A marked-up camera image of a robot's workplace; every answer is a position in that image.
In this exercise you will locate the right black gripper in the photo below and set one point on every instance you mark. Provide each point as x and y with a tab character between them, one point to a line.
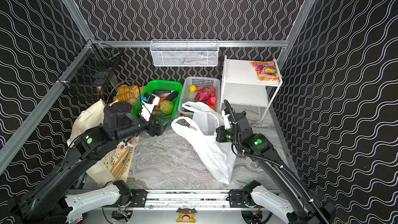
222	134

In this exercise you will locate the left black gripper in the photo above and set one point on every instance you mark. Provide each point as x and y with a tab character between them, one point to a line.
158	127

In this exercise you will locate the white plastic grocery bag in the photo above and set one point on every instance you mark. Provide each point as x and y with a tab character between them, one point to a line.
200	132

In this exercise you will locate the cream canvas tote bag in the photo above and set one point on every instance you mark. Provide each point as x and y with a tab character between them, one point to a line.
100	134

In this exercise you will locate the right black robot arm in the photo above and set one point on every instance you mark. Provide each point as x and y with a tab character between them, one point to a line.
298	205

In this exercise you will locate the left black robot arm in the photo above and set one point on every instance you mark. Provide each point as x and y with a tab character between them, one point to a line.
49	203

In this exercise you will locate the green cabbage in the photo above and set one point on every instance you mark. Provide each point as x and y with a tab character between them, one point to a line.
166	107

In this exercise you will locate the green plastic basket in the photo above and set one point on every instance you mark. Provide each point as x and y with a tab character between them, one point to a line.
150	99

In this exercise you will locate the red apple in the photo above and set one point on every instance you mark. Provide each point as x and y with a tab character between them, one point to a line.
212	100

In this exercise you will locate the purple eggplant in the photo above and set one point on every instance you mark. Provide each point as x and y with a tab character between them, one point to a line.
172	96

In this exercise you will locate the white plastic fruit basket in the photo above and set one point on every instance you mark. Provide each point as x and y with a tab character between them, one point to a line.
187	96

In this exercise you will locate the pink dragon fruit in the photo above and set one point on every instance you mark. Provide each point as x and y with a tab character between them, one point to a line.
203	93

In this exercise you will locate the white two-tier shelf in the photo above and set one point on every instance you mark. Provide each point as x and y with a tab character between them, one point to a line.
240	85

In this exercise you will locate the yellow lemon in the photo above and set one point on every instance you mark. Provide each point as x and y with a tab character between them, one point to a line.
193	89

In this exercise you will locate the orange candy bag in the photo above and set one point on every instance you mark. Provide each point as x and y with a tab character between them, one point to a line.
266	71

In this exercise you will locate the cartoon figure sticker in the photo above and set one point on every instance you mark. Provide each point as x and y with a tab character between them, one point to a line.
186	215

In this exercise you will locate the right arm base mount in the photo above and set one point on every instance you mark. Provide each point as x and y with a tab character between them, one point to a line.
241	198

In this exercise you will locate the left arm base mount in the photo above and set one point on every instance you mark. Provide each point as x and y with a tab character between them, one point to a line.
130	197

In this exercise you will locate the white wire wall basket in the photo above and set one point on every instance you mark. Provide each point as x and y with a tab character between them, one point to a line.
184	52

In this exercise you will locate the black wire wall basket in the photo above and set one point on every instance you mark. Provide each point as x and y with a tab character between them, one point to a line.
94	77

